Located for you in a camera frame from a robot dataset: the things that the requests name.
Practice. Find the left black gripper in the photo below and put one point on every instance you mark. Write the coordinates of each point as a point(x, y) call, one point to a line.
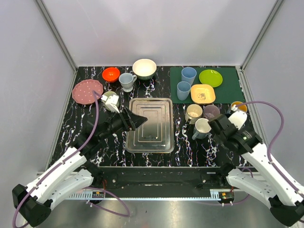
point(128, 119)

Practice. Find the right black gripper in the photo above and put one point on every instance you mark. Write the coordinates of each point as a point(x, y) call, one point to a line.
point(217, 138)

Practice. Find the grey blue mug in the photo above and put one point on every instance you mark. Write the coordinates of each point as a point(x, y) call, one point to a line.
point(201, 129)

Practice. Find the lilac purple mug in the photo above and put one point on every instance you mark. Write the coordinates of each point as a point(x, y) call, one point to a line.
point(210, 111)

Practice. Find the blue butterfly mug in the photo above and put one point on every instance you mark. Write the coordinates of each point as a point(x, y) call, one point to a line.
point(237, 106)

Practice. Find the light green mug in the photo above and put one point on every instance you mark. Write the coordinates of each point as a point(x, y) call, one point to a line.
point(109, 93)

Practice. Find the cream white mug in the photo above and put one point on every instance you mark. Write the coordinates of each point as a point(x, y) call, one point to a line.
point(193, 113)

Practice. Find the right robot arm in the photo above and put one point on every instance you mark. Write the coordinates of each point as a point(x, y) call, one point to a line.
point(281, 193)

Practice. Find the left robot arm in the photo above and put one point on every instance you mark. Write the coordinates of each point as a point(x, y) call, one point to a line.
point(72, 172)

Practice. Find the silver metal tray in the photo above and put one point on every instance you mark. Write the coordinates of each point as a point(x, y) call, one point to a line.
point(156, 134)

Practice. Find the light blue footed cup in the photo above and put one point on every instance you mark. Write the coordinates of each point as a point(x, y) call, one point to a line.
point(127, 80)

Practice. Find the dark green mat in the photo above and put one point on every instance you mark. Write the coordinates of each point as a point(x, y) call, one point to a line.
point(228, 92)

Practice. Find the yellow square plate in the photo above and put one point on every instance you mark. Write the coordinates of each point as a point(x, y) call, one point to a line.
point(202, 94)

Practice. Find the orange red bowl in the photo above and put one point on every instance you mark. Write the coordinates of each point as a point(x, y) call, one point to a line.
point(111, 74)

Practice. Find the large white bowl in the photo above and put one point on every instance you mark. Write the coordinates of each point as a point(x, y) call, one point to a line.
point(144, 68)

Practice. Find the blue plastic tumbler front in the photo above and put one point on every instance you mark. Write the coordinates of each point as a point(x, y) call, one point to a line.
point(183, 90)

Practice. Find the blue plastic tumbler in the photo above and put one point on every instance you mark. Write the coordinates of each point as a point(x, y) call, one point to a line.
point(183, 90)
point(188, 74)

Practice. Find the lime green plate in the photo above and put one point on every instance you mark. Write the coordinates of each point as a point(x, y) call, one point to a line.
point(211, 77)

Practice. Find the pink dotted plate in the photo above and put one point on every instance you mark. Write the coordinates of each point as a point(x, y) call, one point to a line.
point(86, 91)

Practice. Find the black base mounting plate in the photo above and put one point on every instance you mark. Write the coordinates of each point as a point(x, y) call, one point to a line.
point(159, 182)

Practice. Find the blue plastic tumbler rear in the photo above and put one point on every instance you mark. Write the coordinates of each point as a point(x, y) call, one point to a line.
point(188, 74)

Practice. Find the grey slotted cable duct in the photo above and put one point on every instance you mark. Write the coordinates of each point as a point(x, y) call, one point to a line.
point(212, 195)

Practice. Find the left aluminium frame post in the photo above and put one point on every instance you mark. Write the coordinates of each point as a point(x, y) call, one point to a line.
point(50, 23)

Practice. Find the aluminium frame post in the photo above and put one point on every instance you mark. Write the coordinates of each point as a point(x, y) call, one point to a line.
point(50, 23)
point(270, 18)

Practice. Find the right aluminium frame post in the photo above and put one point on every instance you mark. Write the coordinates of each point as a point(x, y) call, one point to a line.
point(270, 18)

